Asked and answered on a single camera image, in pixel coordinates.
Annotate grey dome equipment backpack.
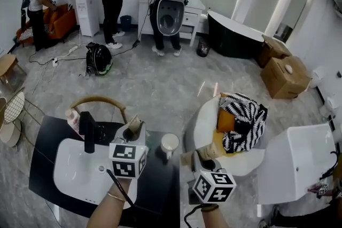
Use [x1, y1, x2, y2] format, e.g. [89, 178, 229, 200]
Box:
[157, 0, 191, 37]

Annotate black glossy backpack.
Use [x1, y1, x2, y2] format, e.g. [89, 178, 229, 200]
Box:
[85, 42, 113, 77]

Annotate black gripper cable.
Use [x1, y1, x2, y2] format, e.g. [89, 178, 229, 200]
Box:
[183, 204, 205, 228]
[106, 169, 134, 208]

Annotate brown wristband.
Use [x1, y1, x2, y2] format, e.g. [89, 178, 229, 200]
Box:
[200, 204, 220, 213]

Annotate person's grey shoe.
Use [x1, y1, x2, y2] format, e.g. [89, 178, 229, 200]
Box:
[258, 205, 279, 228]

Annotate striped seat cushion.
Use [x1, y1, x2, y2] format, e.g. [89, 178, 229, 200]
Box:
[18, 23, 54, 41]

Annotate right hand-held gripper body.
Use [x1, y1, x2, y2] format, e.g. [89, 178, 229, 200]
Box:
[186, 168, 237, 205]

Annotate orange sofa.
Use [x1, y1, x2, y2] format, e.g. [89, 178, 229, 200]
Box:
[15, 4, 78, 48]

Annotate black basin faucet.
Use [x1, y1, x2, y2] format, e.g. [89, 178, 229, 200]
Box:
[79, 111, 104, 154]

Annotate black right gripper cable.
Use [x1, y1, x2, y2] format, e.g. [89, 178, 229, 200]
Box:
[183, 204, 205, 228]

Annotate black extension cable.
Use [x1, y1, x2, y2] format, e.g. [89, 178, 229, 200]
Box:
[28, 50, 88, 65]

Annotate person's right forearm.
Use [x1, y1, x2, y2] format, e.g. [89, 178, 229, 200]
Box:
[200, 204, 224, 228]

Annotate black vanity counter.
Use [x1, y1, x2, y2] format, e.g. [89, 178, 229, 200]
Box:
[28, 114, 182, 228]

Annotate black white zigzag blanket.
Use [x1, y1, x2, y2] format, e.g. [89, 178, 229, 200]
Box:
[219, 92, 268, 154]

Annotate dark blue waste bin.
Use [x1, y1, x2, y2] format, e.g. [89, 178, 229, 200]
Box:
[120, 15, 133, 32]

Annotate white cabinet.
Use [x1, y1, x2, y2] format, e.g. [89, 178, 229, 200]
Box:
[138, 0, 206, 48]

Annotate large cardboard box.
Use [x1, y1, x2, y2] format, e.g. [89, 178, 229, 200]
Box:
[260, 55, 312, 100]

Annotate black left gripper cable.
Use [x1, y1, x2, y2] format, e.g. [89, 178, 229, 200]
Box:
[106, 169, 134, 208]

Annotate black adapter cable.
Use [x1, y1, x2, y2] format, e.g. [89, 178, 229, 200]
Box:
[111, 2, 153, 57]

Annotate pink bottle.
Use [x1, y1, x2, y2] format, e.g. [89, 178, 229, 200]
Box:
[65, 108, 81, 133]

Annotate person's black trouser leg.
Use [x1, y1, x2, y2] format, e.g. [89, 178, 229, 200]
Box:
[276, 209, 342, 228]

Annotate thin gold bracelet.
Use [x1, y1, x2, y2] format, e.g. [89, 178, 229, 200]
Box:
[106, 191, 128, 202]

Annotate wooden curved-back chair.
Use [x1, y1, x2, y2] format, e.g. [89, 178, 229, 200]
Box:
[69, 95, 128, 125]

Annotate white rectangular tub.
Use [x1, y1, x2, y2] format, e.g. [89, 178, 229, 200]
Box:
[258, 123, 338, 206]

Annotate large round beige table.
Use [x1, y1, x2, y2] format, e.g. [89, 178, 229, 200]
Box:
[0, 97, 8, 129]

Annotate wooden side table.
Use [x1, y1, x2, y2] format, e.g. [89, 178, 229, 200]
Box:
[0, 53, 27, 86]

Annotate black curved tub faucet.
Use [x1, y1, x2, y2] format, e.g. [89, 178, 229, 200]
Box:
[319, 151, 340, 182]

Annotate white ceramic mug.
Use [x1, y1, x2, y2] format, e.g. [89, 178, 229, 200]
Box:
[160, 132, 180, 160]

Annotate small cardboard box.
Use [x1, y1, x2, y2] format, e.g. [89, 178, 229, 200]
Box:
[256, 34, 293, 69]

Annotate white water dispenser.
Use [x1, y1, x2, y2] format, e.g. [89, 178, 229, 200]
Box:
[75, 0, 100, 37]

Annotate person's left forearm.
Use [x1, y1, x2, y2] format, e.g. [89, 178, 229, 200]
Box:
[87, 177, 138, 228]

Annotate white sink basin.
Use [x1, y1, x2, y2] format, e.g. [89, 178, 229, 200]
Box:
[53, 137, 138, 206]

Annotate orange cushion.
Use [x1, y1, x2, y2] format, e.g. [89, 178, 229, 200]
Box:
[216, 108, 236, 133]

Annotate white shell chair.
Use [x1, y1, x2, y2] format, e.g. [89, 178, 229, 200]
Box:
[185, 93, 266, 177]

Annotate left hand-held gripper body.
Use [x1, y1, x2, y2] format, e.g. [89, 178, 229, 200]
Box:
[108, 141, 149, 180]

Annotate dark green bathtub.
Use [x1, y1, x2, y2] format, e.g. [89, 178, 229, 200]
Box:
[207, 10, 265, 60]

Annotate black mesh bin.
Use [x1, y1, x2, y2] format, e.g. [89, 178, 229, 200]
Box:
[197, 37, 212, 58]

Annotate white pedal bin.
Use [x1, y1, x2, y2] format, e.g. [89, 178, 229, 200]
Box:
[319, 96, 338, 119]
[311, 65, 329, 89]

